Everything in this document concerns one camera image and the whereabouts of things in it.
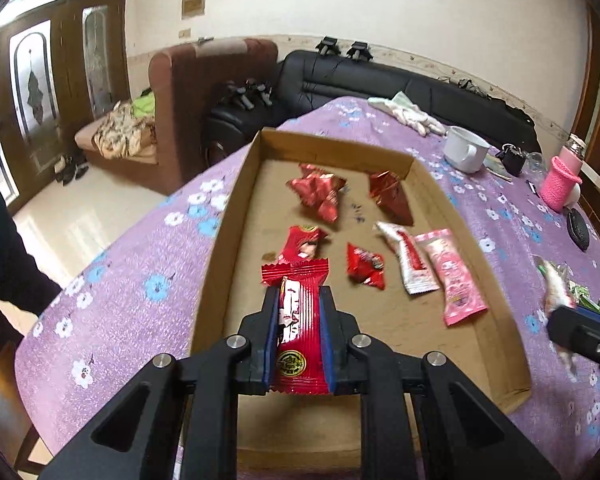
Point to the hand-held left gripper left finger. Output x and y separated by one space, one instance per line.
267 360

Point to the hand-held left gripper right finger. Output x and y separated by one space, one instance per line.
331 360

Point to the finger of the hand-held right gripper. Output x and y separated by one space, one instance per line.
590 345

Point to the green snack packet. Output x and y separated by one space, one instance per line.
587 300

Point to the red long snack bar packet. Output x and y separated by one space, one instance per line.
300 320
300 245

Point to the silver white snack packet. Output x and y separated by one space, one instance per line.
557 285

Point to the small red candy packet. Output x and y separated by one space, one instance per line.
365 265

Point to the white red long snack packet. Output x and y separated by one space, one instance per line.
412 265

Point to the pink long snack packet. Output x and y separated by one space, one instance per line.
452 280

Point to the cardboard box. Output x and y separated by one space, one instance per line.
260 210

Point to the dark red foil snack packet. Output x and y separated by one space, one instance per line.
392 197

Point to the white plastic jar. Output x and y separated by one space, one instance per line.
572 192

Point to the purple floral tablecloth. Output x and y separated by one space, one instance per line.
145 260

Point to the pink bottle with knitted sleeve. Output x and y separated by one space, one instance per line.
557 182

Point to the small white black stick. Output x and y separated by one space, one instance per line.
532 187

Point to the clear glass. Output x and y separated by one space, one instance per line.
535 164

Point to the olive flat pouch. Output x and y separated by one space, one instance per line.
497 167

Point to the small black container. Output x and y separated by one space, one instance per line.
511 160

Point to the white mug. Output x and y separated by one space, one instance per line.
460 152

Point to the wooden cabinet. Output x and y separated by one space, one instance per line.
597 110

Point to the white glove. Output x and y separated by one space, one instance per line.
415 115

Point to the wooden chair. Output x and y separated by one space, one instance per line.
10 410

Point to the brown armchair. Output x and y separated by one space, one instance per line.
180 110

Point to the black spare gripper device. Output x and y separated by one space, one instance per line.
240 95
262 92
328 47
360 51

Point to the black shoe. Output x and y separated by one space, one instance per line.
65 171
81 167

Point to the pale green cloth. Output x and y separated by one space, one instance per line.
402 100

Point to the patterned clothes pile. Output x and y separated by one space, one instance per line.
122 130

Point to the black leather sofa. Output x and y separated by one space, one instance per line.
355 77

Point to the wooden door with glass panels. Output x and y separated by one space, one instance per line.
70 60

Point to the wall plaque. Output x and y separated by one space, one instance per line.
193 4

